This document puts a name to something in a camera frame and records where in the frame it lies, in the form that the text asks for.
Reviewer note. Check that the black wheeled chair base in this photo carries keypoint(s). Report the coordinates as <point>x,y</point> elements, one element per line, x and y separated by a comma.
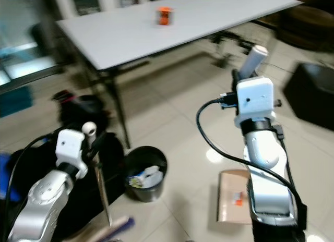
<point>235,41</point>

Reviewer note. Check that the teal box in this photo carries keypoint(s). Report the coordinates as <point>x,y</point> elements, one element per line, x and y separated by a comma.
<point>14,101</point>

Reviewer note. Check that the white blue crumpled packaging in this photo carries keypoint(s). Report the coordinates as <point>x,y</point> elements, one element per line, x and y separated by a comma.
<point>151,175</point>

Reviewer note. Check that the blue cloth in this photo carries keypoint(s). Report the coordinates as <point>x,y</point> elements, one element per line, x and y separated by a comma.
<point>5,174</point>

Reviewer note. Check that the small white orange litter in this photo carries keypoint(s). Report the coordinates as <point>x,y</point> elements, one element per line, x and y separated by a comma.
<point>238,198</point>

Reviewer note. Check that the glass sliding door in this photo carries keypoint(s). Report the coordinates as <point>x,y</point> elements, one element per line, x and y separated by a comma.
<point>21,44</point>

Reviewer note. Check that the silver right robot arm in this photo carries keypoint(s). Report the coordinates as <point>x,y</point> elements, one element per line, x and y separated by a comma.
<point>261,153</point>

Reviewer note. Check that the black round waste bin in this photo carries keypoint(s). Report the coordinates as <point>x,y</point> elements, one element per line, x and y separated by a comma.
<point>135,158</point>

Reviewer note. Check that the black cube stool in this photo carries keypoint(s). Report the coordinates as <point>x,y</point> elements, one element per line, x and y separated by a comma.
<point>310,96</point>

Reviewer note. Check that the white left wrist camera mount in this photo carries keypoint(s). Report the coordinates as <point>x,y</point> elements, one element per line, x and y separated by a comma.
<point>69,148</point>

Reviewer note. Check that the small orange object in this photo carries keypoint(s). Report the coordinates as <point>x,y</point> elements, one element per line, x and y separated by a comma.
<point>164,16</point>

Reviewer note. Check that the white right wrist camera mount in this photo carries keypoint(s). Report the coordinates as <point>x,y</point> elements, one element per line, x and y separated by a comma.
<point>255,98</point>

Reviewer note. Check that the black robot right leg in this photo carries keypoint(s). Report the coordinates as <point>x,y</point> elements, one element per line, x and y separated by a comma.
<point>276,234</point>

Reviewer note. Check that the dark brown sofa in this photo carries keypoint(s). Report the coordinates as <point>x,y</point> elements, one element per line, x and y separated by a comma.
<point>308,25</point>

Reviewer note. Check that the white cabinet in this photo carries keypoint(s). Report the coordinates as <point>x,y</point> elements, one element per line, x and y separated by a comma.
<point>65,2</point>

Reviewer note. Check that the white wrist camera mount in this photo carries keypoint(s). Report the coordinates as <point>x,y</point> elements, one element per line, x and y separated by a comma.
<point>69,148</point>
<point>255,98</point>

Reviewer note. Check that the large black bag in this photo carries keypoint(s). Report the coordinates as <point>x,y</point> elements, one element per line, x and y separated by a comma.
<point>78,114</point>

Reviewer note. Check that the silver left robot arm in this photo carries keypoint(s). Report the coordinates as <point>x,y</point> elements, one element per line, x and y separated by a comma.
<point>39,200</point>

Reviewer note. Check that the white folding table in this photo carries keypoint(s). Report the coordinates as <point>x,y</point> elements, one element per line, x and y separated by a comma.
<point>162,41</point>

